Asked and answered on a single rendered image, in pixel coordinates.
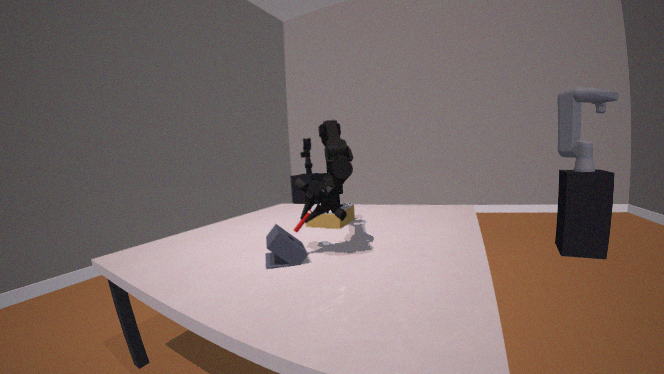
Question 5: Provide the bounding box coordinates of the red peg with white band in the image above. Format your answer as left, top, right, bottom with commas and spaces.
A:
294, 210, 312, 232

